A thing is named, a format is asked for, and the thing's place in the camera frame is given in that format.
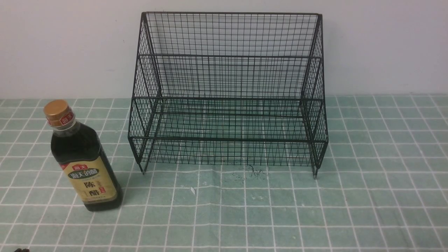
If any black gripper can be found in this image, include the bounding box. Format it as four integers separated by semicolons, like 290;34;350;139
14;248;30;252

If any dark vinegar bottle gold cap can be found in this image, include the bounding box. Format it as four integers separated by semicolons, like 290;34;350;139
43;99;123;212

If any green checkered tablecloth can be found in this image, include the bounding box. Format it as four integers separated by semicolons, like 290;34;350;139
0;94;448;252

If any black wire mesh rack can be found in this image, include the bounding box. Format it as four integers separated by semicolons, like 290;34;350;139
128;11;329;177

